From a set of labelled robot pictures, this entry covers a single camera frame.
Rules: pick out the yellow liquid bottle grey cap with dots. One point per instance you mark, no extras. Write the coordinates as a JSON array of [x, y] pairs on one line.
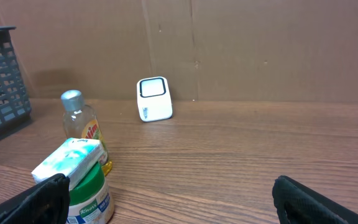
[[80, 121]]

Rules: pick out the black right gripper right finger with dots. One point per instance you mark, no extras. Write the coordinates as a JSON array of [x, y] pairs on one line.
[[298, 204]]

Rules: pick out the white barcode scanner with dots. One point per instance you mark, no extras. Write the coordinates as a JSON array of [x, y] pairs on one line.
[[153, 99]]

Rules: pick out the teal tissue pack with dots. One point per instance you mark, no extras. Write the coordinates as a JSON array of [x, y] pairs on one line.
[[74, 159]]

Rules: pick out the green lid Knorr jar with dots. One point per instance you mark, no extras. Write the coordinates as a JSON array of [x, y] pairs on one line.
[[91, 201]]

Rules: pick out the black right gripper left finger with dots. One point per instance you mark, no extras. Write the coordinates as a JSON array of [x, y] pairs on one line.
[[47, 203]]

